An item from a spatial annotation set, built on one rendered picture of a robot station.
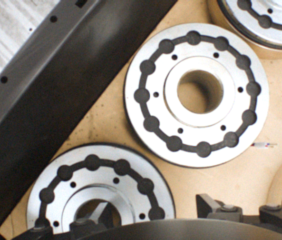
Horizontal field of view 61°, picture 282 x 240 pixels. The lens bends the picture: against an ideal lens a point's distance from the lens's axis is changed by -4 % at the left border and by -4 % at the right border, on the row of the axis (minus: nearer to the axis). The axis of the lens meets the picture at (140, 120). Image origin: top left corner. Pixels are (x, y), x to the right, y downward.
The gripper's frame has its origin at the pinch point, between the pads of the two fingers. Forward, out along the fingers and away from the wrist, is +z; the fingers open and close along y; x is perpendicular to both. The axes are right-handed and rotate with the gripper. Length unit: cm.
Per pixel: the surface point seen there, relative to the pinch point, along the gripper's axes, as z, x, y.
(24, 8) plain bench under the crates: 18.1, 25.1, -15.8
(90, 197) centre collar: 1.3, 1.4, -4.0
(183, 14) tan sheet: 5.2, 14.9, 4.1
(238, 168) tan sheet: 5.1, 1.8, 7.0
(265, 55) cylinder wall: 4.3, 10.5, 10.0
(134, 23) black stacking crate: 0.7, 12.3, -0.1
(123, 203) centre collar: 1.4, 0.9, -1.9
